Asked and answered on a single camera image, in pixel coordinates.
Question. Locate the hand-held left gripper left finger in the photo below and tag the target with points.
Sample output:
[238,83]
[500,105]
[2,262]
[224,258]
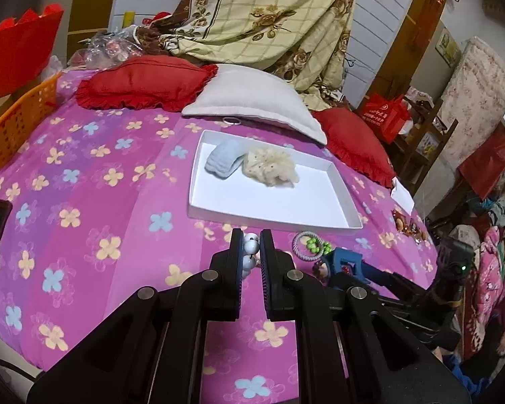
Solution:
[238,280]

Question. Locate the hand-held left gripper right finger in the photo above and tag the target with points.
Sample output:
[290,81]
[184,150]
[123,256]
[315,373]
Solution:
[264,282]

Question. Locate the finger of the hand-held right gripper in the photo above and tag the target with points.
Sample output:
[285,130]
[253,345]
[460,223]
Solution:
[421,322]
[397,284]

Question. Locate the blue hair claw clip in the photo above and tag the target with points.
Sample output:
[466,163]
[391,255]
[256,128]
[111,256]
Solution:
[341,256]

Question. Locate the white cardboard tray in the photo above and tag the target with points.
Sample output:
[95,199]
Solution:
[269,204]

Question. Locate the pink floral clothing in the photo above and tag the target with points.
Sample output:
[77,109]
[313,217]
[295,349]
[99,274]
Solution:
[492,273]

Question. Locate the small brown trinket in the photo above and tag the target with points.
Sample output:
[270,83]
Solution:
[400,221]

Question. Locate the cream lace scrunchie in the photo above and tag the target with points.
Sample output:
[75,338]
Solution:
[269,166]

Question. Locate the dark red bag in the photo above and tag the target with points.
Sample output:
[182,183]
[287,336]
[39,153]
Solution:
[486,164]

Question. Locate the light blue fuzzy headband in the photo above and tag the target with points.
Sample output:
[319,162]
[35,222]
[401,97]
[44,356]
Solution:
[225,160]

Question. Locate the wooden chair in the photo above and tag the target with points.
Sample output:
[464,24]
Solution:
[429,134]

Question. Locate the red frilled pillow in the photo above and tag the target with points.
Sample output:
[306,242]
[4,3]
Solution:
[353,143]
[143,82]

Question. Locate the pink floral blanket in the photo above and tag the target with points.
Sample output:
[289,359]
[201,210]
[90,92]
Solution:
[109,202]

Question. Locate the red gift bag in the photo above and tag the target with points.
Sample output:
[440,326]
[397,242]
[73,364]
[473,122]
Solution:
[385,115]

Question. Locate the white pillow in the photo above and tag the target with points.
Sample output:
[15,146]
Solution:
[252,96]

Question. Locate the pink floral mattress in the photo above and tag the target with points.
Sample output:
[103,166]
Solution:
[475,92]

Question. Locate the clear plastic bag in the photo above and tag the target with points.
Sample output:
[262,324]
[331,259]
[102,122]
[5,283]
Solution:
[105,48]

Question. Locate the cream floral quilt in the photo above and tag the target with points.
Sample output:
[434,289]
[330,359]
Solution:
[269,12]

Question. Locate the orange plastic basket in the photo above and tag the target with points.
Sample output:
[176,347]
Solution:
[12,130]

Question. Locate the red zigzag-edged box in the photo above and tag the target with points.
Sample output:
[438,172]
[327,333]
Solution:
[23,50]

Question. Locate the wall calendar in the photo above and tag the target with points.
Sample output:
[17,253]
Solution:
[448,46]

